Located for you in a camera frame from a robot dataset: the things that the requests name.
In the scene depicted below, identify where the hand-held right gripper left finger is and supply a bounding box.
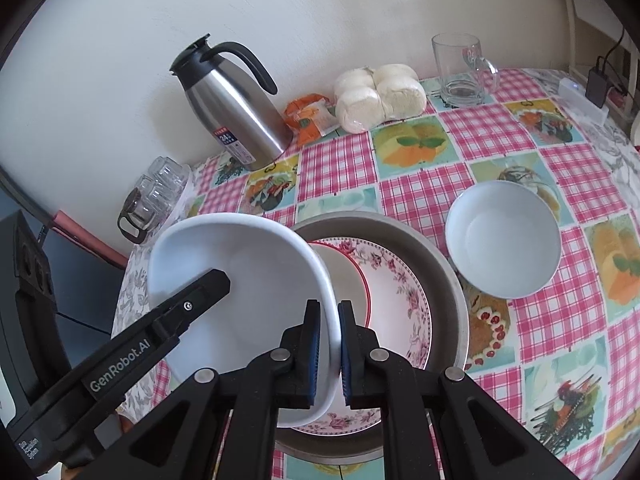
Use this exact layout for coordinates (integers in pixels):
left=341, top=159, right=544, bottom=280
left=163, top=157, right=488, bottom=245
left=127, top=300, right=323, bottom=480

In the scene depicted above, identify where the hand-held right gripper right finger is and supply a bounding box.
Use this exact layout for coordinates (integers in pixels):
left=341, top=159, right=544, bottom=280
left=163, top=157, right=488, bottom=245
left=337, top=300, right=576, bottom=480

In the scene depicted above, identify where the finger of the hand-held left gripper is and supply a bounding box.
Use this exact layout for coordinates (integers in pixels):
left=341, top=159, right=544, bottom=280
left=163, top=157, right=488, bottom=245
left=147, top=268, right=232, bottom=358

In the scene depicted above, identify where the large white bowl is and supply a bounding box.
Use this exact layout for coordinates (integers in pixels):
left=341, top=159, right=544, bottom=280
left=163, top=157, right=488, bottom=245
left=146, top=215, right=343, bottom=428

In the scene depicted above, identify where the white plate pink floral rim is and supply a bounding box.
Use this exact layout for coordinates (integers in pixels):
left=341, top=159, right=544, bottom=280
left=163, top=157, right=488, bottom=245
left=292, top=236, right=432, bottom=436

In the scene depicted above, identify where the white plate red rim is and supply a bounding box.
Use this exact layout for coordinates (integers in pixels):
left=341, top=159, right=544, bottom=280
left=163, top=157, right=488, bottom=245
left=307, top=241, right=373, bottom=328

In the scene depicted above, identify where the large stainless steel plate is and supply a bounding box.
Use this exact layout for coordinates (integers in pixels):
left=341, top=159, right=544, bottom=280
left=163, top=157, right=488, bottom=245
left=272, top=211, right=471, bottom=466

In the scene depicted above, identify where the clear glass cup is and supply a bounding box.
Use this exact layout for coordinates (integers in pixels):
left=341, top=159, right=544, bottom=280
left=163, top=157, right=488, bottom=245
left=147, top=156, right=193, bottom=196

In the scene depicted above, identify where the stainless steel thermos jug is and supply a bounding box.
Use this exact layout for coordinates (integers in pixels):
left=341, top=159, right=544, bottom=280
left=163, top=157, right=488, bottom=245
left=169, top=34, right=295, bottom=172

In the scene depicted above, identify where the small white bowl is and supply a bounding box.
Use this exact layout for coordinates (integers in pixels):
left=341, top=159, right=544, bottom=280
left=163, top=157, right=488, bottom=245
left=445, top=181, right=562, bottom=299

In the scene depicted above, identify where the pink checkered printed tablecloth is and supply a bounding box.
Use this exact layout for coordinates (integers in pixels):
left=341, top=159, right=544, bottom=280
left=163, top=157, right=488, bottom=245
left=112, top=65, right=640, bottom=480

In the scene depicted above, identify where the orange snack packet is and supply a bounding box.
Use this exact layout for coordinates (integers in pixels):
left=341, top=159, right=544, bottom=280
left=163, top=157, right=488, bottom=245
left=285, top=94, right=341, bottom=148

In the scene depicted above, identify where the bag of white buns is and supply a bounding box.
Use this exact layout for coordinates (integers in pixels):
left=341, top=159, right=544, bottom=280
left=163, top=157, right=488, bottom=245
left=334, top=63, right=428, bottom=135

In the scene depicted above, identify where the clear glass mug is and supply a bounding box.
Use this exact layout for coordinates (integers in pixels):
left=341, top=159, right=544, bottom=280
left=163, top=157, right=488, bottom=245
left=431, top=32, right=501, bottom=108

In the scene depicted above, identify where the white power strip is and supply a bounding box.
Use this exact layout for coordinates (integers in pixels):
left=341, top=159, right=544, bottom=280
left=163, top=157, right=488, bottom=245
left=557, top=77, right=611, bottom=123

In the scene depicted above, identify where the black power adapter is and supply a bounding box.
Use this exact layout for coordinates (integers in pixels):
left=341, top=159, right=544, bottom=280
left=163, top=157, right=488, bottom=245
left=585, top=57, right=617, bottom=108

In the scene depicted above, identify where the white wooden furniture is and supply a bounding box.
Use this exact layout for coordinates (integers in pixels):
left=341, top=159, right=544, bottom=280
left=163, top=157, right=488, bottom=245
left=560, top=0, right=640, bottom=91

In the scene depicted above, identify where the glass pitcher black handle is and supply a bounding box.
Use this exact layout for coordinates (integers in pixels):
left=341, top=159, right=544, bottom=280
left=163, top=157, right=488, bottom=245
left=117, top=185, right=168, bottom=245

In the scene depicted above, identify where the black cable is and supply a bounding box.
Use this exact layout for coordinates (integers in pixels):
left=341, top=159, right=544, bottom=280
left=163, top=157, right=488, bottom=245
left=601, top=20, right=631, bottom=68

